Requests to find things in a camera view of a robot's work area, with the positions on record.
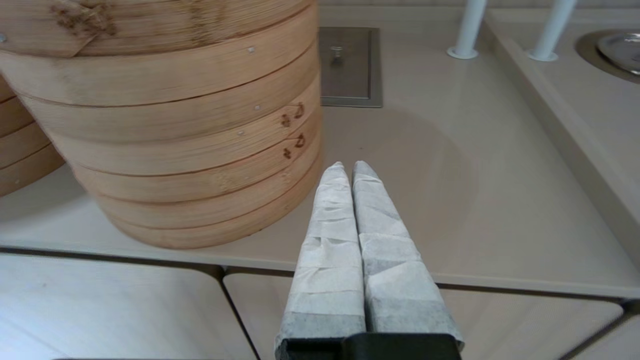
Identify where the medium bamboo steamer basket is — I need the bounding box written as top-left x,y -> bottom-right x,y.
0,74 -> 17,104
0,144 -> 67,198
0,121 -> 55,169
0,96 -> 37,139

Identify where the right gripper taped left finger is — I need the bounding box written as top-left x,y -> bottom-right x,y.
274,161 -> 367,346

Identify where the large bamboo steamer basket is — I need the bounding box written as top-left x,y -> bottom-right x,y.
17,42 -> 322,149
70,107 -> 323,204
47,75 -> 323,177
106,155 -> 321,250
0,0 -> 315,57
0,4 -> 321,107
94,135 -> 323,229

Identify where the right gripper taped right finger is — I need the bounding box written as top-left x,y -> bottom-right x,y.
351,160 -> 466,348

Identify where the thin white metal pole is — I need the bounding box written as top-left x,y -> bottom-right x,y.
526,0 -> 580,63
446,0 -> 489,61

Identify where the round stainless steel lid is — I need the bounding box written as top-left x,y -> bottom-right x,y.
596,31 -> 640,77

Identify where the round metal lid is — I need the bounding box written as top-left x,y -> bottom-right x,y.
574,28 -> 640,85

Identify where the stainless steel counter panel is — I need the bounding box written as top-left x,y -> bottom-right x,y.
318,26 -> 384,109

